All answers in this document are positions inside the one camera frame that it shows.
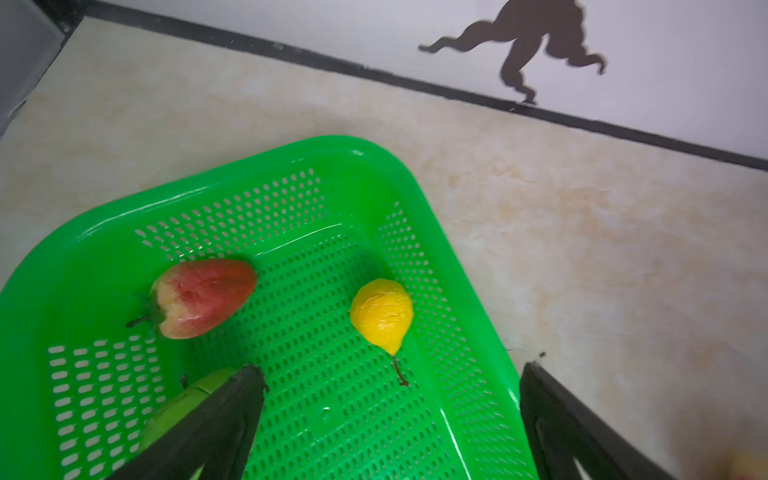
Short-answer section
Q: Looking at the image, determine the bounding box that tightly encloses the green plastic basket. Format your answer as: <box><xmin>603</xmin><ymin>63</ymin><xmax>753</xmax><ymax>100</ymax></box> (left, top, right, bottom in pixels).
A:
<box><xmin>1</xmin><ymin>136</ymin><xmax>536</xmax><ymax>479</ymax></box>

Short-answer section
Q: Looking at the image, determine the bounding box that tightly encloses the red apple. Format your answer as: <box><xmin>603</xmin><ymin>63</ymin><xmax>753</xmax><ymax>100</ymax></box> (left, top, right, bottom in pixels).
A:
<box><xmin>126</xmin><ymin>258</ymin><xmax>258</xmax><ymax>340</ymax></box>

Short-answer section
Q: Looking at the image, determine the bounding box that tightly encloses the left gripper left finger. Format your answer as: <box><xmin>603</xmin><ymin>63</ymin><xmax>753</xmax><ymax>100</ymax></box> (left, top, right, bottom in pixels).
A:
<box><xmin>110</xmin><ymin>364</ymin><xmax>267</xmax><ymax>479</ymax></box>

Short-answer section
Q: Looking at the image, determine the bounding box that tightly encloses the yellow orange fruit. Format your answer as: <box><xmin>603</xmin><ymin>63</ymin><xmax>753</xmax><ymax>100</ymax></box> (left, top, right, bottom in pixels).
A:
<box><xmin>349</xmin><ymin>279</ymin><xmax>414</xmax><ymax>387</ymax></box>

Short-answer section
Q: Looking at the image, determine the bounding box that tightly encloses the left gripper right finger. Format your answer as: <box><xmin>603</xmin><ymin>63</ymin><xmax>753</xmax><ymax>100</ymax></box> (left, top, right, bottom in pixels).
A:
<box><xmin>519</xmin><ymin>362</ymin><xmax>672</xmax><ymax>479</ymax></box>

